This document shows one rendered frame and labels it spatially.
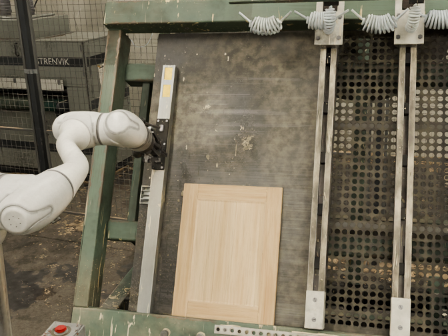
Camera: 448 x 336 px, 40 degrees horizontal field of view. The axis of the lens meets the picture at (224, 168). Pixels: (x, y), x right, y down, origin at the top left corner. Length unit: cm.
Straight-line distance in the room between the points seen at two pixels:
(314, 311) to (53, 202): 105
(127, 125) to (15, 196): 55
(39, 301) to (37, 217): 301
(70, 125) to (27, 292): 274
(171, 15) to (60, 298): 247
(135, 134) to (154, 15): 73
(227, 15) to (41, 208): 126
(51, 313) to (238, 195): 224
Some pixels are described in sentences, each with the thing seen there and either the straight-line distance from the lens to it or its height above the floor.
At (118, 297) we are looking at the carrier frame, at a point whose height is 79.
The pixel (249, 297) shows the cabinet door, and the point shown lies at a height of 96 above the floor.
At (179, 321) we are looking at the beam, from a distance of 229.
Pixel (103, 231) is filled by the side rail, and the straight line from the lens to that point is 247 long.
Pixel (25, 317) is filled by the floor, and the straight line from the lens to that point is 428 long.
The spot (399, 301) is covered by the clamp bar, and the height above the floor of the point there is 102.
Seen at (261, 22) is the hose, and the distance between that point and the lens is 227.
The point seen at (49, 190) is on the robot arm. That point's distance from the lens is 147.
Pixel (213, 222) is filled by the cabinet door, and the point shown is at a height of 119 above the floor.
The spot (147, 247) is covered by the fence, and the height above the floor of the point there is 110.
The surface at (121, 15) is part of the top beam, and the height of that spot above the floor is 191.
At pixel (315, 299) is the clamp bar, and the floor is 100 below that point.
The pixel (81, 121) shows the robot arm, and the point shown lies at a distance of 195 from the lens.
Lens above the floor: 210
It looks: 18 degrees down
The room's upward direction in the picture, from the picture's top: 2 degrees counter-clockwise
